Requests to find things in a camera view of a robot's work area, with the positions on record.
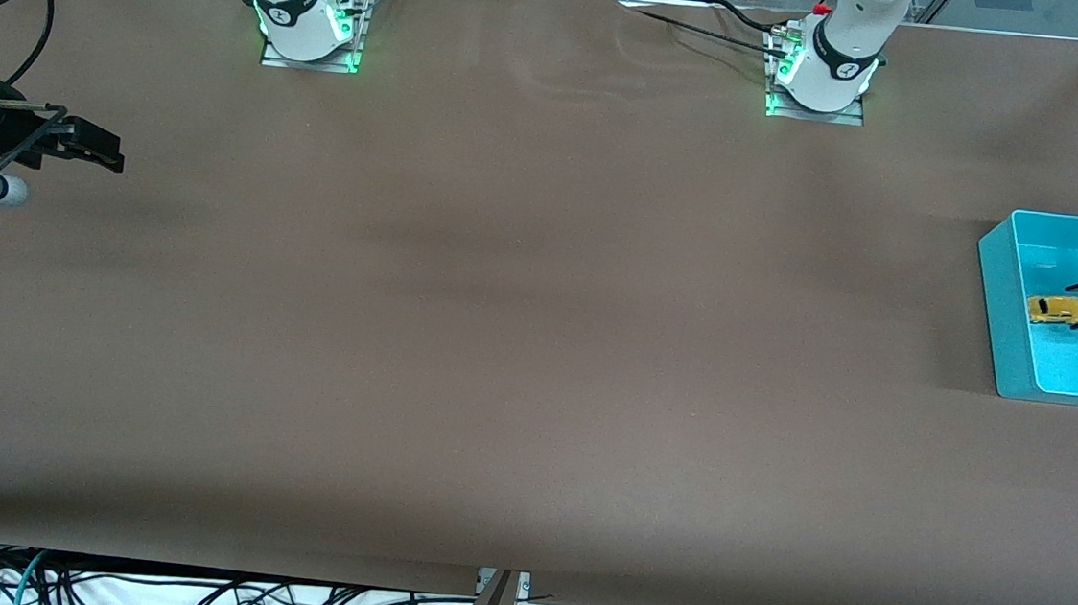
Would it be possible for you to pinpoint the teal cable under table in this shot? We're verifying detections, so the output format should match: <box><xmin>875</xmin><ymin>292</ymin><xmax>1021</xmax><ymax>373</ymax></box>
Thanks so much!
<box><xmin>12</xmin><ymin>548</ymin><xmax>49</xmax><ymax>605</ymax></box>

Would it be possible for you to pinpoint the yellow beetle toy car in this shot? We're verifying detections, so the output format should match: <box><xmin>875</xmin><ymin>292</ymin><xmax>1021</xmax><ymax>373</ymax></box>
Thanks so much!
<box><xmin>1025</xmin><ymin>294</ymin><xmax>1078</xmax><ymax>329</ymax></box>

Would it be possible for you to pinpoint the black cable across cover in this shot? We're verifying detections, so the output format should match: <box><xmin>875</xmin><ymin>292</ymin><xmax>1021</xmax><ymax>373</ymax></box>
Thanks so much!
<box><xmin>605</xmin><ymin>0</ymin><xmax>796</xmax><ymax>61</ymax></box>

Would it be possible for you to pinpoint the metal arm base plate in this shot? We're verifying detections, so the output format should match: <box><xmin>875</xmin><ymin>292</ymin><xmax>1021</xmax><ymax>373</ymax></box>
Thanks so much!
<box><xmin>259</xmin><ymin>0</ymin><xmax>371</xmax><ymax>75</ymax></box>
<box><xmin>761</xmin><ymin>22</ymin><xmax>872</xmax><ymax>127</ymax></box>

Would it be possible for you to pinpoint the teal plastic storage bin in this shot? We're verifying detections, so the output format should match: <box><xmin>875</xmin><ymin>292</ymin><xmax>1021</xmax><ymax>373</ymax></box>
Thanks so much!
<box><xmin>965</xmin><ymin>207</ymin><xmax>1078</xmax><ymax>406</ymax></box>

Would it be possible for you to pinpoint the brown table cover sheet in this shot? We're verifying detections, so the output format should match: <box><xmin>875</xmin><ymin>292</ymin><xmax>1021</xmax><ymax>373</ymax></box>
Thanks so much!
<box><xmin>0</xmin><ymin>0</ymin><xmax>1078</xmax><ymax>605</ymax></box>

